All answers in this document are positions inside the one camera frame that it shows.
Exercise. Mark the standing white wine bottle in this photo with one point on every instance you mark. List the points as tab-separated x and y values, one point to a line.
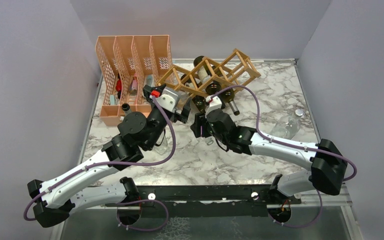
126	109

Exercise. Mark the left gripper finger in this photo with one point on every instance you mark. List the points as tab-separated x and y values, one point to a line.
149	91
183	116

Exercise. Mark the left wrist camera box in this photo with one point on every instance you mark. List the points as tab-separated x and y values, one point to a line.
167	98

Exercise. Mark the wooden wine rack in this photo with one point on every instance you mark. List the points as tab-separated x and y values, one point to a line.
236	69

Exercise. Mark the pink item in organizer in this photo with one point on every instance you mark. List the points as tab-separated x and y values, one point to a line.
133	88

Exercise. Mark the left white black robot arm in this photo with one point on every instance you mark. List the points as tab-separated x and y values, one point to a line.
53	201

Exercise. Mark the orange plastic file organizer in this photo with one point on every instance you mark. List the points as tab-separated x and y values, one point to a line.
127	55

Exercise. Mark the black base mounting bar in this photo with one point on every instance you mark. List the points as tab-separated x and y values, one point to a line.
203	201

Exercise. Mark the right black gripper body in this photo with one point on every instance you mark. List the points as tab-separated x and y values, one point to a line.
201	120

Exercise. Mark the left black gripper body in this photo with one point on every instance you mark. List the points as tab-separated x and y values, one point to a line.
156	116

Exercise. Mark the clear glass jar silver lid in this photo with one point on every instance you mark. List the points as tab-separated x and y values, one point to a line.
288	125

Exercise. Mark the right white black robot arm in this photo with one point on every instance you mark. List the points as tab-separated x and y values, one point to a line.
323	167

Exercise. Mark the blue item in organizer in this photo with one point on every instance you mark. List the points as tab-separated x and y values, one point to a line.
149	80

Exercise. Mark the red item in organizer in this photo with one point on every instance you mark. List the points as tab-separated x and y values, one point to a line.
119	87

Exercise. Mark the light blue tube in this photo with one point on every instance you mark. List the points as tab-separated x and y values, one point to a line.
112	100

